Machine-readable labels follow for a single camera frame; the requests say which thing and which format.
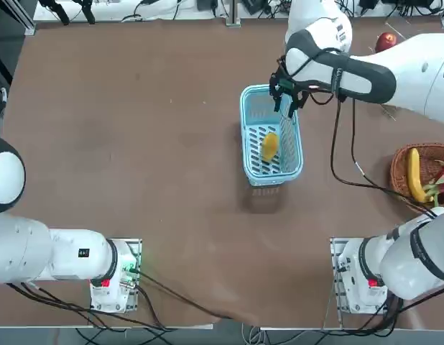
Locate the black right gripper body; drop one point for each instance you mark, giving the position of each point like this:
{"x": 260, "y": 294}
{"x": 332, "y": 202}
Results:
{"x": 281, "y": 79}

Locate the yellow star fruit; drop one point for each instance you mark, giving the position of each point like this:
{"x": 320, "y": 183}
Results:
{"x": 270, "y": 147}

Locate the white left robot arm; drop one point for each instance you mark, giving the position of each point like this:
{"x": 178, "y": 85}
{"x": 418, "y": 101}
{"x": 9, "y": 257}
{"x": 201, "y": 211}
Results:
{"x": 28, "y": 248}

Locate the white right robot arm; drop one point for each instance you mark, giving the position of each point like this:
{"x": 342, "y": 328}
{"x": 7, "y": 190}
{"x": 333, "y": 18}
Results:
{"x": 416, "y": 64}

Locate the blue plastic basket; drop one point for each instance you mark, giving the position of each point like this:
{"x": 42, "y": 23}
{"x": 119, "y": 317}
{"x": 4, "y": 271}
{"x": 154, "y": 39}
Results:
{"x": 290, "y": 143}

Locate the brown wicker basket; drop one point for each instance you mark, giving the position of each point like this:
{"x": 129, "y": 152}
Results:
{"x": 399, "y": 169}

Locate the black power adapter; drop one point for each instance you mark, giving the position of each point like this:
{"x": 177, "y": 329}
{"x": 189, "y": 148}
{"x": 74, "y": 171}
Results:
{"x": 367, "y": 3}
{"x": 254, "y": 6}

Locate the red apple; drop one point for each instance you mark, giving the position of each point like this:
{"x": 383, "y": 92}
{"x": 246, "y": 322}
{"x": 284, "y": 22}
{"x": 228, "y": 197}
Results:
{"x": 383, "y": 42}

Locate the yellow banana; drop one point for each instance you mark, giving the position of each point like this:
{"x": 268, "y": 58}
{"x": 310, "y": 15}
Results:
{"x": 413, "y": 172}

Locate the black stand leg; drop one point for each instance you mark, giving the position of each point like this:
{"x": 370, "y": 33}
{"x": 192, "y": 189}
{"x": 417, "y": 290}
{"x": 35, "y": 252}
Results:
{"x": 60, "y": 12}
{"x": 87, "y": 12}

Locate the aluminium camera post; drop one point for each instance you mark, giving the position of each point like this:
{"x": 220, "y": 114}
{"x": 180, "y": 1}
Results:
{"x": 233, "y": 14}

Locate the aluminium frame rail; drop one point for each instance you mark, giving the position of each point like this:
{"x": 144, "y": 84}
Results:
{"x": 22, "y": 18}

